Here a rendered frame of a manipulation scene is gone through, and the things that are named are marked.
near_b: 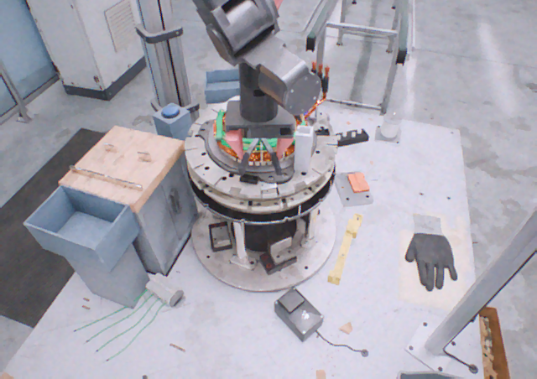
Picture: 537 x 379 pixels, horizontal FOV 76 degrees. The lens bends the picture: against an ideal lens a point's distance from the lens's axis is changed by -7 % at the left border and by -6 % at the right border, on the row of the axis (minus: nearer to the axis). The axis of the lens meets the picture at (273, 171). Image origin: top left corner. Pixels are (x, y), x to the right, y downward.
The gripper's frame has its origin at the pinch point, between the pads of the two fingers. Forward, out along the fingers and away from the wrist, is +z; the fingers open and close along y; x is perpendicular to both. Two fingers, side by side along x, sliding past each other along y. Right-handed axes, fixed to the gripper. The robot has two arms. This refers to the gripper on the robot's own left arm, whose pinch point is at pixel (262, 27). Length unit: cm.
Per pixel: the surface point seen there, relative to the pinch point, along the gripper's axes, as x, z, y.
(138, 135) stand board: 31.6, 23.9, 2.0
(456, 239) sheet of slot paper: -44, 52, 33
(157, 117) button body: 34.7, 22.8, 13.2
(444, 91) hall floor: -51, 50, 265
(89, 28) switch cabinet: 189, 5, 138
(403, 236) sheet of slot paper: -29, 52, 29
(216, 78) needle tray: 28.5, 15.3, 33.4
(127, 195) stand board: 22.7, 30.7, -13.0
